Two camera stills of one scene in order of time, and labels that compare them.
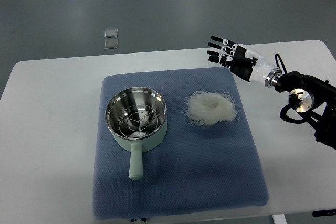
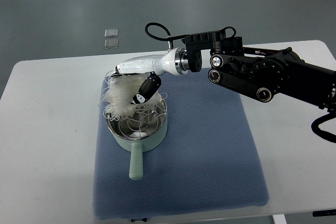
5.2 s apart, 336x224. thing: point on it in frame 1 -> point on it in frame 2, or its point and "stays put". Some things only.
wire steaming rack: (138, 120) stays put
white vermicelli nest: (207, 108) -> (118, 93)
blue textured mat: (195, 168) stays put
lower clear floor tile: (111, 44) stays put
